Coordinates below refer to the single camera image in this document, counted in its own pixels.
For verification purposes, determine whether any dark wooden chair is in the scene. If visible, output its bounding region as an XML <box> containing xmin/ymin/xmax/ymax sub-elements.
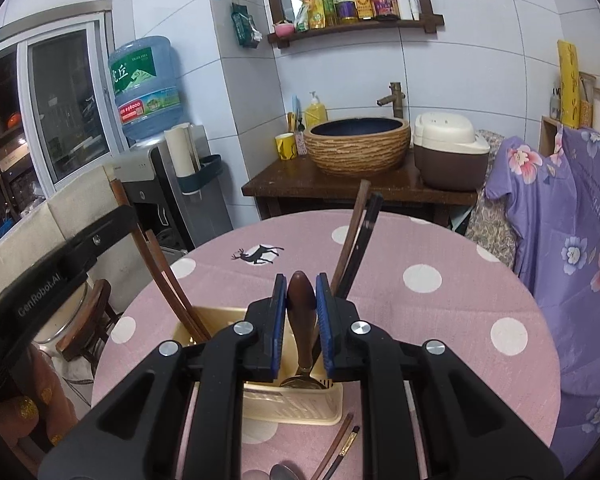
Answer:
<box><xmin>55</xmin><ymin>277</ymin><xmax>126</xmax><ymax>362</ymax></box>

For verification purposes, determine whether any yellow cup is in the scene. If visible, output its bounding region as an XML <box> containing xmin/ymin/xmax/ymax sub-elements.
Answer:
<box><xmin>275</xmin><ymin>132</ymin><xmax>296</xmax><ymax>161</ymax></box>

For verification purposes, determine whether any blue water jug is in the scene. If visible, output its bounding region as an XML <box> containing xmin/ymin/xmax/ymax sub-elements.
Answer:
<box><xmin>108</xmin><ymin>36</ymin><xmax>184</xmax><ymax>144</ymax></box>

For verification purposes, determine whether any cream plastic utensil holder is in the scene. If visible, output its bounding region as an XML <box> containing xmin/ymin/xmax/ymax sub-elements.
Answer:
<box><xmin>172</xmin><ymin>305</ymin><xmax>344</xmax><ymax>427</ymax></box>

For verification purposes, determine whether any woven pattern wash basin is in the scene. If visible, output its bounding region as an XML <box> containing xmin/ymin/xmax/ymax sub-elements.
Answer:
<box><xmin>304</xmin><ymin>117</ymin><xmax>411</xmax><ymax>177</ymax></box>

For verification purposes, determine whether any dark chopstick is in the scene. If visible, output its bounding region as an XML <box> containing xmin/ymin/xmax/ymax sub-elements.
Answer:
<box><xmin>337</xmin><ymin>191</ymin><xmax>384</xmax><ymax>302</ymax></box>
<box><xmin>325</xmin><ymin>425</ymin><xmax>361</xmax><ymax>480</ymax></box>

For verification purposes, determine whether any bronze faucet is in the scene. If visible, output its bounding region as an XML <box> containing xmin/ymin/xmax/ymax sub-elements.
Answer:
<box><xmin>376</xmin><ymin>81</ymin><xmax>406</xmax><ymax>120</ymax></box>

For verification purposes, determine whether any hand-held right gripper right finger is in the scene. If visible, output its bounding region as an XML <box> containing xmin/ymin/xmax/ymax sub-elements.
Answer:
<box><xmin>316</xmin><ymin>273</ymin><xmax>565</xmax><ymax>480</ymax></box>

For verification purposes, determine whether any white framed window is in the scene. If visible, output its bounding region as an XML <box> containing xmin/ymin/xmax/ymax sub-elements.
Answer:
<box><xmin>0</xmin><ymin>5</ymin><xmax>114</xmax><ymax>247</ymax></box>

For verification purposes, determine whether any pink polka dot tablecloth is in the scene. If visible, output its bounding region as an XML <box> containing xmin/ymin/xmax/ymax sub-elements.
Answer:
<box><xmin>91</xmin><ymin>210</ymin><xmax>562</xmax><ymax>480</ymax></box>

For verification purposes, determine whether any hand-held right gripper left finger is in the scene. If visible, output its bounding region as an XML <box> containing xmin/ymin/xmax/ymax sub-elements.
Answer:
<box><xmin>39</xmin><ymin>274</ymin><xmax>287</xmax><ymax>480</ymax></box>

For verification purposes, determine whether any grey patterned cloth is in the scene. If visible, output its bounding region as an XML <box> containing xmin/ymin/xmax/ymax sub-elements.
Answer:
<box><xmin>465</xmin><ymin>130</ymin><xmax>519</xmax><ymax>272</ymax></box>

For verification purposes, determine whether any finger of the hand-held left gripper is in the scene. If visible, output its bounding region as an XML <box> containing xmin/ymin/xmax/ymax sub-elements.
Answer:
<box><xmin>61</xmin><ymin>204</ymin><xmax>141</xmax><ymax>282</ymax></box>

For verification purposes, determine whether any green hanging packet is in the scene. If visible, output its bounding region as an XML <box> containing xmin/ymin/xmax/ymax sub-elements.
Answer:
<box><xmin>230</xmin><ymin>2</ymin><xmax>262</xmax><ymax>50</ymax></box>

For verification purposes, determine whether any brown wooden chopstick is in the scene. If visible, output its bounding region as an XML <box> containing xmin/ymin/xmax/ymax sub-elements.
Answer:
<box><xmin>109</xmin><ymin>179</ymin><xmax>203</xmax><ymax>345</ymax></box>
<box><xmin>311</xmin><ymin>412</ymin><xmax>354</xmax><ymax>480</ymax></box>
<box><xmin>146</xmin><ymin>229</ymin><xmax>212</xmax><ymax>340</ymax></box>
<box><xmin>330</xmin><ymin>179</ymin><xmax>372</xmax><ymax>291</ymax></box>

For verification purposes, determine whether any wooden framed mirror shelf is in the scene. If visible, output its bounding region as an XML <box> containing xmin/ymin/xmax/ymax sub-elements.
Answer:
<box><xmin>252</xmin><ymin>0</ymin><xmax>445</xmax><ymax>50</ymax></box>

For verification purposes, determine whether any yellow soap pump bottle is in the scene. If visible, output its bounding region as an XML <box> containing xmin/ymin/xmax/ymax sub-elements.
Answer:
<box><xmin>305</xmin><ymin>91</ymin><xmax>329</xmax><ymax>129</ymax></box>

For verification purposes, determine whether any dark wooden vanity table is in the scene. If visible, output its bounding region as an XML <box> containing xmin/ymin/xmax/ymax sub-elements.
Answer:
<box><xmin>241</xmin><ymin>157</ymin><xmax>481</xmax><ymax>227</ymax></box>

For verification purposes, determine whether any cream pot with lid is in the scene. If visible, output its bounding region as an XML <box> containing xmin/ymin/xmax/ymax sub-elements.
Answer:
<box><xmin>32</xmin><ymin>285</ymin><xmax>89</xmax><ymax>347</ymax></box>

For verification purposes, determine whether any cream brown rice cooker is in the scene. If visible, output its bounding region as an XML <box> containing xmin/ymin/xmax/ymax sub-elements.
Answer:
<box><xmin>412</xmin><ymin>112</ymin><xmax>491</xmax><ymax>192</ymax></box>

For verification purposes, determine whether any grey water dispenser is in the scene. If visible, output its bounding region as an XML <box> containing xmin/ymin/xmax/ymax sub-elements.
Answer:
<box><xmin>114</xmin><ymin>140</ymin><xmax>234</xmax><ymax>257</ymax></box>

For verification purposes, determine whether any yellow seasoning packet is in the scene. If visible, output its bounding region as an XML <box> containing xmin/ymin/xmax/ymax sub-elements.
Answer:
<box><xmin>295</xmin><ymin>0</ymin><xmax>327</xmax><ymax>32</ymax></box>

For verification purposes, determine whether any grey blue wall holder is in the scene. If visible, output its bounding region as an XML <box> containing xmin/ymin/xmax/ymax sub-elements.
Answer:
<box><xmin>177</xmin><ymin>154</ymin><xmax>225</xmax><ymax>195</ymax></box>

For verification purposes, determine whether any purple floral cloth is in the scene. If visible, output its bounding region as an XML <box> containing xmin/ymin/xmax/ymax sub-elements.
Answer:
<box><xmin>485</xmin><ymin>127</ymin><xmax>600</xmax><ymax>462</ymax></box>

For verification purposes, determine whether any wooden handled spoon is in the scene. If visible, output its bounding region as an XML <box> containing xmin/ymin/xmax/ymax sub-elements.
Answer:
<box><xmin>280</xmin><ymin>270</ymin><xmax>327</xmax><ymax>392</ymax></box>

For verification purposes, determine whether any small wooden box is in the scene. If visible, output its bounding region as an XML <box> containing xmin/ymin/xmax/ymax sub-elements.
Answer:
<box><xmin>539</xmin><ymin>115</ymin><xmax>564</xmax><ymax>157</ymax></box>

